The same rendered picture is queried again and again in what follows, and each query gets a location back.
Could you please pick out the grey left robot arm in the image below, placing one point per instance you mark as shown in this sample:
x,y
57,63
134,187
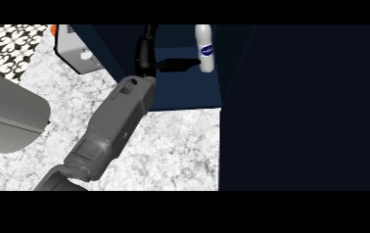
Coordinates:
x,y
118,113

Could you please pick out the grey rounded appliance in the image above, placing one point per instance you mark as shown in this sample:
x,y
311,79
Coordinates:
x,y
19,116

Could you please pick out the grey box appliance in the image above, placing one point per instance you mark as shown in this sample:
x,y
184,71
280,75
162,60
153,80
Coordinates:
x,y
77,52

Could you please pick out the dark blue cabinet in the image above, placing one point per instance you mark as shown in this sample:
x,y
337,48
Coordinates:
x,y
184,86

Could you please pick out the small orange object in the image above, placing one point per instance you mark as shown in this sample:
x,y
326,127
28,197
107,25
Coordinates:
x,y
53,29

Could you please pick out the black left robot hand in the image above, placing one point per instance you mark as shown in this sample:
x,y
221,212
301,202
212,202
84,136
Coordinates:
x,y
144,59

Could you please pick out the white water bottle blue label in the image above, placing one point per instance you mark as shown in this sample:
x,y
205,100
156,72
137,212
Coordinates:
x,y
206,49

